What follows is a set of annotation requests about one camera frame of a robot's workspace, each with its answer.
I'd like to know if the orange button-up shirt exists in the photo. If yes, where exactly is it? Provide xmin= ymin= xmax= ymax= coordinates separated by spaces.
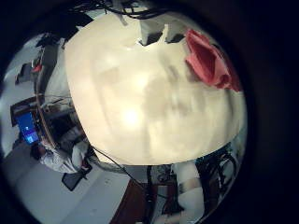
xmin=184 ymin=28 xmax=244 ymax=92

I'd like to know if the person in white shirt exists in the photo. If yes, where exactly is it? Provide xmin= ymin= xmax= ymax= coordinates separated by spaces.
xmin=31 ymin=136 xmax=92 ymax=175

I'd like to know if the electronics box with blue light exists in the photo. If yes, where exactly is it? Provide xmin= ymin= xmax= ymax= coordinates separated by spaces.
xmin=14 ymin=111 xmax=41 ymax=146

